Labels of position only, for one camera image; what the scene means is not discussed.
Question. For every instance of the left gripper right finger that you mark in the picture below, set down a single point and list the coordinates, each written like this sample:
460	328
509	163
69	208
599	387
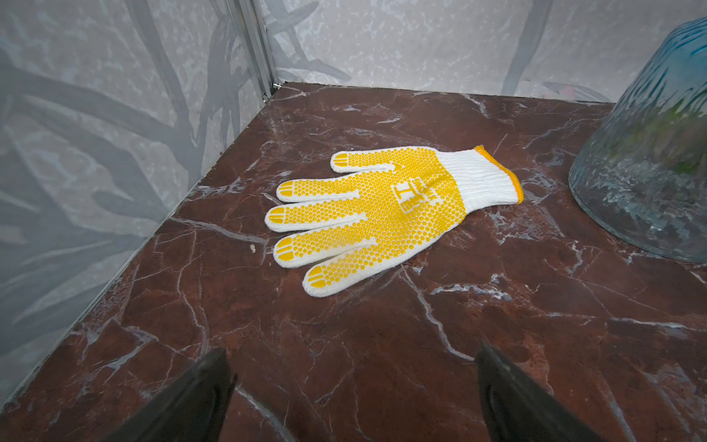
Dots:
516	408

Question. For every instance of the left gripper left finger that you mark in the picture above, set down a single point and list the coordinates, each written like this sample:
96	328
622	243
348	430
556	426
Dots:
193	408

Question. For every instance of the yellow work glove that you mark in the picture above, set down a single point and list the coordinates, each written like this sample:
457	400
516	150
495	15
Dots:
383	207

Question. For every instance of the glass vase with flowers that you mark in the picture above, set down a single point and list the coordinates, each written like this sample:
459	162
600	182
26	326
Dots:
642	175

